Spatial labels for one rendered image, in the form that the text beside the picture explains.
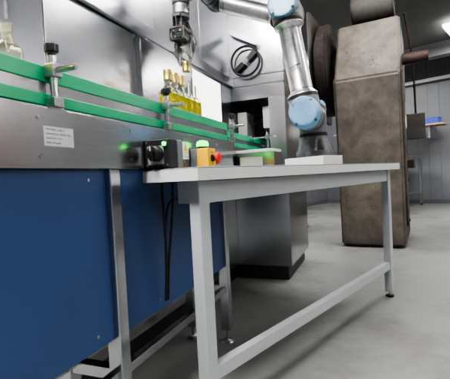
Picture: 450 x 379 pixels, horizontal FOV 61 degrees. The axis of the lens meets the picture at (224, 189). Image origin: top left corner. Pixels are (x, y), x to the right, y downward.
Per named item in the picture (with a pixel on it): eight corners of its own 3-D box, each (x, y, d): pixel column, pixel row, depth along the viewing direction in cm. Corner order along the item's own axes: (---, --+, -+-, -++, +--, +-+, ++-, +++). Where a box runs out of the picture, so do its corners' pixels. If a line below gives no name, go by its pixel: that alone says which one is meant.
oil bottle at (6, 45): (11, 128, 101) (4, 28, 100) (29, 125, 100) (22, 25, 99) (-6, 125, 95) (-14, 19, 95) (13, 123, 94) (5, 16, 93)
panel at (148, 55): (219, 136, 242) (216, 82, 241) (224, 136, 241) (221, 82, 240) (138, 119, 158) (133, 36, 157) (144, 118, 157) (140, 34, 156)
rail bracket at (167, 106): (167, 131, 123) (164, 90, 123) (187, 129, 120) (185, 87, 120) (161, 130, 119) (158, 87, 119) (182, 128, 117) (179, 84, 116)
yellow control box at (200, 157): (199, 170, 140) (197, 150, 140) (217, 168, 137) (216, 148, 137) (190, 170, 134) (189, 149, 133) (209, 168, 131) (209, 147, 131)
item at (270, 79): (258, 115, 330) (254, 10, 327) (302, 110, 316) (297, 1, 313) (231, 101, 265) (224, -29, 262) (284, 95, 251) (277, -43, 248)
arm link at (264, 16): (312, 13, 163) (214, -9, 179) (307, 4, 152) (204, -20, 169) (302, 40, 165) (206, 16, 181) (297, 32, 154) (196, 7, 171)
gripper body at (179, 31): (169, 42, 163) (167, 13, 163) (179, 48, 171) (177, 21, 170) (185, 38, 160) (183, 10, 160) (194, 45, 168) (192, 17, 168)
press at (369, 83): (418, 254, 315) (408, -47, 307) (299, 244, 386) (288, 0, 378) (448, 232, 410) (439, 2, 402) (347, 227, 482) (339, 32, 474)
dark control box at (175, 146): (160, 170, 114) (158, 142, 114) (183, 168, 112) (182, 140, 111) (145, 170, 107) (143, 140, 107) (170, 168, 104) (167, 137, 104)
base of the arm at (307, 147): (339, 155, 161) (338, 131, 160) (322, 155, 150) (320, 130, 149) (308, 159, 171) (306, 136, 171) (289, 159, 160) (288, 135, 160)
